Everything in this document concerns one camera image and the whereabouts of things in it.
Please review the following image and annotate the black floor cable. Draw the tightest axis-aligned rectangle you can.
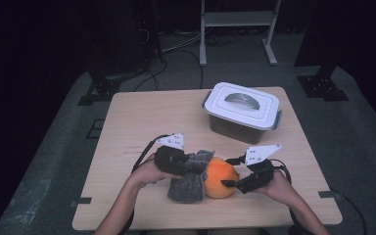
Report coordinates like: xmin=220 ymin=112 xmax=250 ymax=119
xmin=132 ymin=58 xmax=169 ymax=92
xmin=161 ymin=48 xmax=205 ymax=90

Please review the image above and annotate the light grey floor cable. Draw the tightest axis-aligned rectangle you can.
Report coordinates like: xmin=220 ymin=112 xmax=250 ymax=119
xmin=161 ymin=32 xmax=204 ymax=54

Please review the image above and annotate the white metal stand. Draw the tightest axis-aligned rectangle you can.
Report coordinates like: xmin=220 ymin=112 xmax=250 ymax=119
xmin=199 ymin=0 xmax=282 ymax=68

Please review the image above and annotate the left hand-held gripper cable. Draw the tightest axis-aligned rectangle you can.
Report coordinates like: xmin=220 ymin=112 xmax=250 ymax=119
xmin=118 ymin=133 xmax=171 ymax=235

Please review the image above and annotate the white box lid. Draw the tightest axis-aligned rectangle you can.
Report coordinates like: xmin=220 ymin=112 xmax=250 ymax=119
xmin=204 ymin=81 xmax=281 ymax=131

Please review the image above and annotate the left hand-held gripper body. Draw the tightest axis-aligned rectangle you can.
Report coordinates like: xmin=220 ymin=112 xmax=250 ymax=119
xmin=154 ymin=132 xmax=190 ymax=176

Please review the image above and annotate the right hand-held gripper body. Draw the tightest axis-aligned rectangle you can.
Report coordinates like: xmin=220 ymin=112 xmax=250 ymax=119
xmin=235 ymin=144 xmax=282 ymax=195

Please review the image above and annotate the orange plush toy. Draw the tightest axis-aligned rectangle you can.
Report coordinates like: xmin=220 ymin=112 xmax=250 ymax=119
xmin=203 ymin=156 xmax=242 ymax=200

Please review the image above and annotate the dark equipment stand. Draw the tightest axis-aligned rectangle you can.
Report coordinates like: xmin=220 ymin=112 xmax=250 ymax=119
xmin=133 ymin=0 xmax=165 ymax=65

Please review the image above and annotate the black stand with base plate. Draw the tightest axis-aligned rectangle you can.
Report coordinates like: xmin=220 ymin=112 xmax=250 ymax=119
xmin=76 ymin=58 xmax=135 ymax=107
xmin=294 ymin=0 xmax=351 ymax=102

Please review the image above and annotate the black tape strip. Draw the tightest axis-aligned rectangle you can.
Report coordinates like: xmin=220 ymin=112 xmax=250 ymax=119
xmin=317 ymin=190 xmax=343 ymax=200
xmin=70 ymin=197 xmax=93 ymax=209

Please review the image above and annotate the person's right hand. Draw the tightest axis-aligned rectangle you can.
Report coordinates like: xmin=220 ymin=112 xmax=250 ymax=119
xmin=253 ymin=170 xmax=298 ymax=207

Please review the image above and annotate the clear brown storage box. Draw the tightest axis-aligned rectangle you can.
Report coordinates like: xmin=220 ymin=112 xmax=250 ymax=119
xmin=201 ymin=90 xmax=283 ymax=146

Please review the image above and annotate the person's left hand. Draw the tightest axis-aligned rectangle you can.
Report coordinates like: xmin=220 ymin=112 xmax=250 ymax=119
xmin=128 ymin=162 xmax=184 ymax=190

